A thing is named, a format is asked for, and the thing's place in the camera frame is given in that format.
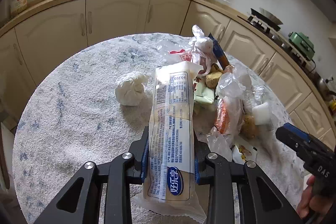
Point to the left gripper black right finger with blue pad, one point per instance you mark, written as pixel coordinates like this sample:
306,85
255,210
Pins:
240,192

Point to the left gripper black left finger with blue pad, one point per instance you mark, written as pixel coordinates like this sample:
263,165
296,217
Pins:
105,186

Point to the long white noodle wrapper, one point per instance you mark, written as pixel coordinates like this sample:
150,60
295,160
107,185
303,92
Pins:
169,187

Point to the brown paper ball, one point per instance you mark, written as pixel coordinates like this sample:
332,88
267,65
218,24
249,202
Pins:
249,129

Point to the clear plastic bag orange contents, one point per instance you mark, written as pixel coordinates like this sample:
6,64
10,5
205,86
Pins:
236,96

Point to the white tissue ball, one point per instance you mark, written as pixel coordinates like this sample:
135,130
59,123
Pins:
130,88

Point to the cream kitchen base cabinets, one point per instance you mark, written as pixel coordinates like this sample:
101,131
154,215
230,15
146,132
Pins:
43,36

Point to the person's right hand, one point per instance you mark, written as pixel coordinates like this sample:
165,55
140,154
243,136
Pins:
319,204

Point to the green white snack packet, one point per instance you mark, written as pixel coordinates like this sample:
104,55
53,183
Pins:
202,93

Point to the small brown paper lump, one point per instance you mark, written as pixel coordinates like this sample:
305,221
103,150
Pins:
213,77

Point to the green electric cooking pot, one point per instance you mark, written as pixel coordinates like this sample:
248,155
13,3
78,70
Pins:
303,44

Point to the blue and orange snack box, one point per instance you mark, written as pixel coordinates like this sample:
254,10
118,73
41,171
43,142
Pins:
219,53

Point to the white plastic bag red print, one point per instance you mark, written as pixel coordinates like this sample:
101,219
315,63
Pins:
199,50

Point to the black gas stove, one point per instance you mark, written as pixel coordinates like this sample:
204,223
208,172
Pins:
264,21

